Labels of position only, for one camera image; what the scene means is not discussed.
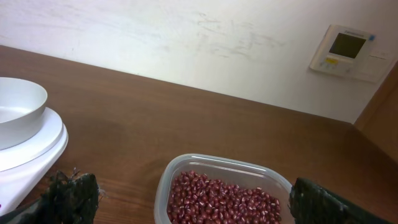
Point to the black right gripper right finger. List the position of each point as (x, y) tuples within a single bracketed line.
[(310, 203)]

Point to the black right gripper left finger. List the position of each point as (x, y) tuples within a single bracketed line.
[(67, 200)]

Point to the white digital kitchen scale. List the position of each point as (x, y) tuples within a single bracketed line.
[(23, 165)]

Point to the white round bowl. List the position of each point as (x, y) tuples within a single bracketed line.
[(22, 105)]

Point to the red adzuki beans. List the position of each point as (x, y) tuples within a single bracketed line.
[(196, 199)]

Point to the clear plastic bean container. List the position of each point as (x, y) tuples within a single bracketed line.
[(243, 174)]

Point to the white wall control panel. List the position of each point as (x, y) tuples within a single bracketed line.
[(350, 53)]

